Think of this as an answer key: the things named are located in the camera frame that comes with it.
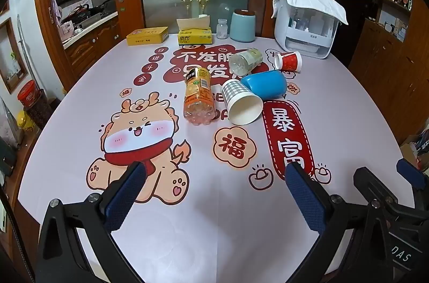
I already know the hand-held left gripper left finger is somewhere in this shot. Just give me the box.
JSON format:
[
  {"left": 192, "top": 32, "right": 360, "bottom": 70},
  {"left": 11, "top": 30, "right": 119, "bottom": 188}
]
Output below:
[{"left": 35, "top": 162, "right": 148, "bottom": 283}]

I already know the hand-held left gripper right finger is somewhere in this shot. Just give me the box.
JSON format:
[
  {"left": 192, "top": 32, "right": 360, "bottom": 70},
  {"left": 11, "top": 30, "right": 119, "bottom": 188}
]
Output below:
[{"left": 284, "top": 162, "right": 396, "bottom": 283}]

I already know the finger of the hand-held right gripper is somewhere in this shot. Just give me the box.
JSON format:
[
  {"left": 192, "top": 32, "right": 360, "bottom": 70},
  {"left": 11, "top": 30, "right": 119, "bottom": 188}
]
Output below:
[
  {"left": 353, "top": 167, "right": 419, "bottom": 227},
  {"left": 396, "top": 158, "right": 429, "bottom": 203}
]

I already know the checkered paper cup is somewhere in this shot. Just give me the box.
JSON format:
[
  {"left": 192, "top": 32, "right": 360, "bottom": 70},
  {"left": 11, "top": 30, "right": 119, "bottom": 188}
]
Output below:
[{"left": 222, "top": 79, "right": 264, "bottom": 125}]

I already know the blue plastic cup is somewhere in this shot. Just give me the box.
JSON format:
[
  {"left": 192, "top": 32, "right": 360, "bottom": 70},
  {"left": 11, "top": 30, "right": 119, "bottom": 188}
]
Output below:
[{"left": 241, "top": 69, "right": 287, "bottom": 100}]

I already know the red paper cup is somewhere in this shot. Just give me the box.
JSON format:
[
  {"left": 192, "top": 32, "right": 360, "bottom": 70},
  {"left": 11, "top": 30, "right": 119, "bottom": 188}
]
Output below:
[{"left": 274, "top": 51, "right": 303, "bottom": 72}]

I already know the brown woven basket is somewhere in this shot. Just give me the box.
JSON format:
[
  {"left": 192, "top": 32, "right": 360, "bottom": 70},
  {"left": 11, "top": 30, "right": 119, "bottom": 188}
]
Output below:
[{"left": 23, "top": 89, "right": 52, "bottom": 129}]

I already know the orange juice bottle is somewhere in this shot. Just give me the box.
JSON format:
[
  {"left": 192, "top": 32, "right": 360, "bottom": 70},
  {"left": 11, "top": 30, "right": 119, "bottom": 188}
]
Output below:
[{"left": 183, "top": 67, "right": 215, "bottom": 126}]

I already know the yellow plastic container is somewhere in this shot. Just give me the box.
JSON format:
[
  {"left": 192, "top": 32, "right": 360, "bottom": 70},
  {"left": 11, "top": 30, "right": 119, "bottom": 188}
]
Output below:
[{"left": 17, "top": 110, "right": 32, "bottom": 130}]

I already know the red tub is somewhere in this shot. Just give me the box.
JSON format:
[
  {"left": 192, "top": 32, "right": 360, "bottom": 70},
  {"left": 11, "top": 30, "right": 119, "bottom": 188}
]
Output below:
[{"left": 17, "top": 80, "right": 37, "bottom": 107}]

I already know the clear bottle with pale label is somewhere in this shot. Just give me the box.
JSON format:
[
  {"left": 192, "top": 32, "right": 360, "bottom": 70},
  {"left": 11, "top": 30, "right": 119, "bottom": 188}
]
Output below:
[{"left": 229, "top": 49, "right": 264, "bottom": 76}]

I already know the wooden kitchen cabinet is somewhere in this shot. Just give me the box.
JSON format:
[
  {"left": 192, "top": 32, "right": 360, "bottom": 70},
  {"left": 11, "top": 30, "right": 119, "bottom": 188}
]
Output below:
[{"left": 62, "top": 12, "right": 121, "bottom": 79}]

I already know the yellow flat box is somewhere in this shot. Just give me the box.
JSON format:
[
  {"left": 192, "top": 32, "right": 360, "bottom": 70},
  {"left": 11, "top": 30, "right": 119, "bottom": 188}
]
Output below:
[{"left": 126, "top": 27, "right": 169, "bottom": 46}]

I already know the white storage box with cloth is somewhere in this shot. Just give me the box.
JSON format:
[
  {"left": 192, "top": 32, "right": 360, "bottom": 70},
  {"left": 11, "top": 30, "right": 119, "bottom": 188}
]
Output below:
[{"left": 274, "top": 6, "right": 337, "bottom": 60}]

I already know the yellow tissue pack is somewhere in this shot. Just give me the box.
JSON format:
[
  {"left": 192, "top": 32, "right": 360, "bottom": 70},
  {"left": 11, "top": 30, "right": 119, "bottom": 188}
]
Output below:
[{"left": 176, "top": 17, "right": 213, "bottom": 46}]

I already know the light blue canister brown lid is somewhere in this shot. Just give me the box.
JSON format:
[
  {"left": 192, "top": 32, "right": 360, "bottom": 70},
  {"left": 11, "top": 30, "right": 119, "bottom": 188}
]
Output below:
[{"left": 230, "top": 9, "right": 256, "bottom": 43}]

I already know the small glass jar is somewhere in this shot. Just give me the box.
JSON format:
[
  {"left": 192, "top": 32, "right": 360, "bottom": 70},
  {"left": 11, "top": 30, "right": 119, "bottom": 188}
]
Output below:
[{"left": 216, "top": 19, "right": 230, "bottom": 40}]

